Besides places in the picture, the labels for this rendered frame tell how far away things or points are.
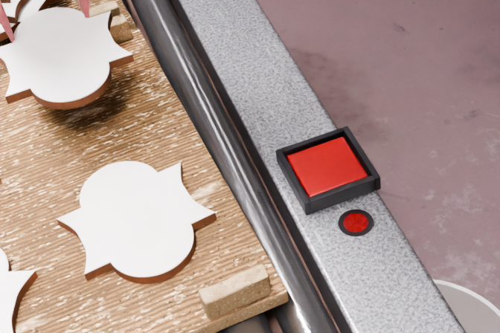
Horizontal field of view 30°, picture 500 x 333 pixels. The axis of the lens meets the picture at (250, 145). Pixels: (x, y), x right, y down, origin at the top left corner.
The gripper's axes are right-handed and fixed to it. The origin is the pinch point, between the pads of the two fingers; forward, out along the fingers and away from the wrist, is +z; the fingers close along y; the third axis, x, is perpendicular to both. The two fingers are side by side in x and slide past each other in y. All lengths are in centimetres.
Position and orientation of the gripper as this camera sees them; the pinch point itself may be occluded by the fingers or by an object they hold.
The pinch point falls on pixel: (47, 23)
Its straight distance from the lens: 97.4
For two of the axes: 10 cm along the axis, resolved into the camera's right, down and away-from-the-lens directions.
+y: 9.3, -3.1, 2.1
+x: -3.4, -4.8, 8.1
